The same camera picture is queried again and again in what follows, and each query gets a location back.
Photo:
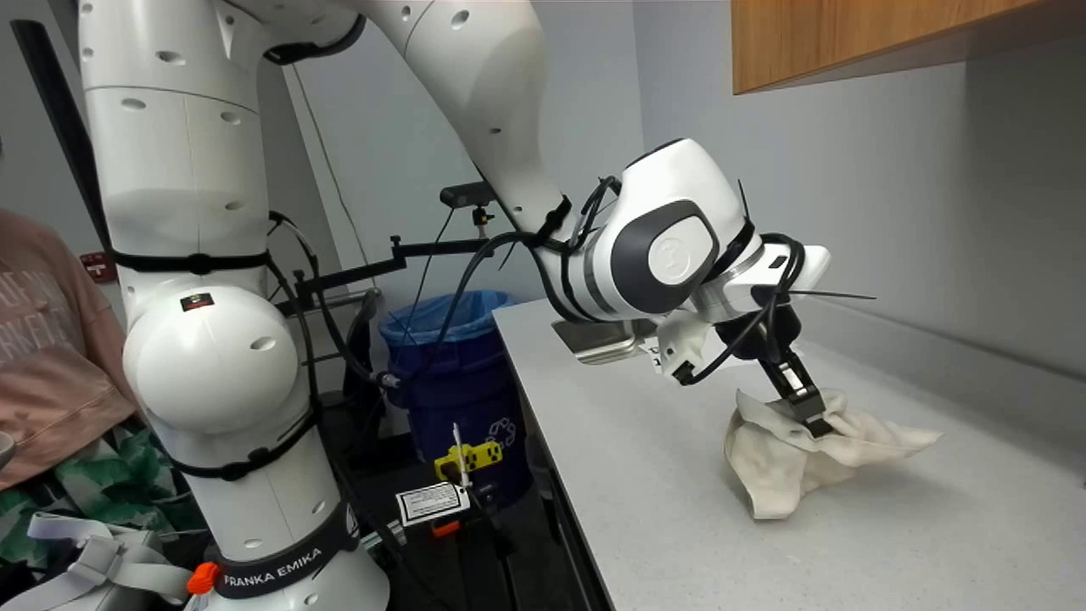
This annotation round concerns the person in pink shirt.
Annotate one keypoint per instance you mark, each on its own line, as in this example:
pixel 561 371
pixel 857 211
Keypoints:
pixel 45 361

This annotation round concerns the yellow clamp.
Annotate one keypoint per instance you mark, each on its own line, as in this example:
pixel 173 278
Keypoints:
pixel 471 460

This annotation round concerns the green patterned cloth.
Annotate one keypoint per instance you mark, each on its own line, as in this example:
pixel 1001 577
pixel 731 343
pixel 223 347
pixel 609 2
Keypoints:
pixel 123 476

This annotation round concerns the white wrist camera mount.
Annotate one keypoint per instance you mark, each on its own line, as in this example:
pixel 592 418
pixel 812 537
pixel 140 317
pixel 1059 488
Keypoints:
pixel 691 343

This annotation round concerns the red wall plate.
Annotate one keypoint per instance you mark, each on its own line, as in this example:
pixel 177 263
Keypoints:
pixel 97 266

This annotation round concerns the wooden wall cabinet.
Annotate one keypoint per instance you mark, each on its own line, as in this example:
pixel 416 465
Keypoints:
pixel 851 39

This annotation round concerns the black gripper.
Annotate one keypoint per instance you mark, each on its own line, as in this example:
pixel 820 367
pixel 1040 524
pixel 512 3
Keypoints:
pixel 773 333

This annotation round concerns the black camera on mount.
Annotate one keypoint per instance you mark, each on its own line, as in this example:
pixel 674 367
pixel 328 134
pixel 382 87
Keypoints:
pixel 466 194

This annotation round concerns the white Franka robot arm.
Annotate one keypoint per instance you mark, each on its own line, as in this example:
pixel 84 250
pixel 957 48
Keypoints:
pixel 173 147

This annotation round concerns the orange round knob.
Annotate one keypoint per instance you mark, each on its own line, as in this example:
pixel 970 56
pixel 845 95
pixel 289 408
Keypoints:
pixel 203 577

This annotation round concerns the cream mesh cloth towel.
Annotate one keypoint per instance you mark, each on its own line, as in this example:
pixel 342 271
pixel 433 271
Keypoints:
pixel 782 464

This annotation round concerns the blue trash bin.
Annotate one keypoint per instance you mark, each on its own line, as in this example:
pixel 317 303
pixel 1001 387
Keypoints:
pixel 454 375

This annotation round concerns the black slanted pole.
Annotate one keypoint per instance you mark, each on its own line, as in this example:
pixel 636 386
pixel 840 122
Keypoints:
pixel 55 102

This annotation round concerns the white labelled box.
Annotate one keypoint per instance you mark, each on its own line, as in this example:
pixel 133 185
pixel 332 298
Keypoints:
pixel 430 503

